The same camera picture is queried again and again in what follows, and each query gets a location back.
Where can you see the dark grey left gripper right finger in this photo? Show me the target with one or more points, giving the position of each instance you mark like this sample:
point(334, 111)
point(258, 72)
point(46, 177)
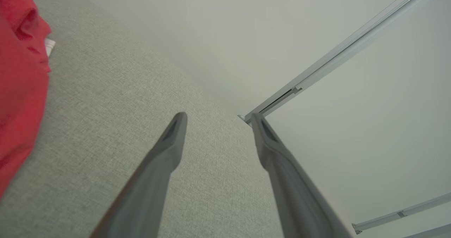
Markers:
point(292, 188)

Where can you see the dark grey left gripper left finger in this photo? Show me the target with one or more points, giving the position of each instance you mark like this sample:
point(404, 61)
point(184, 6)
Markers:
point(151, 181)

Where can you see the red white basketball jersey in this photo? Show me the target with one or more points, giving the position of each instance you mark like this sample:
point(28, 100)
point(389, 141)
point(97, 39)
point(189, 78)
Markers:
point(17, 90)

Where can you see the short grey metal frame rail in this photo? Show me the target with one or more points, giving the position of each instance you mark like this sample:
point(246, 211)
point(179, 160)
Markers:
point(437, 231)
point(405, 212)

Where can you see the long grey metal frame rail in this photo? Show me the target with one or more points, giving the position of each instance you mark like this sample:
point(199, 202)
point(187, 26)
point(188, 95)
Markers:
point(352, 42)

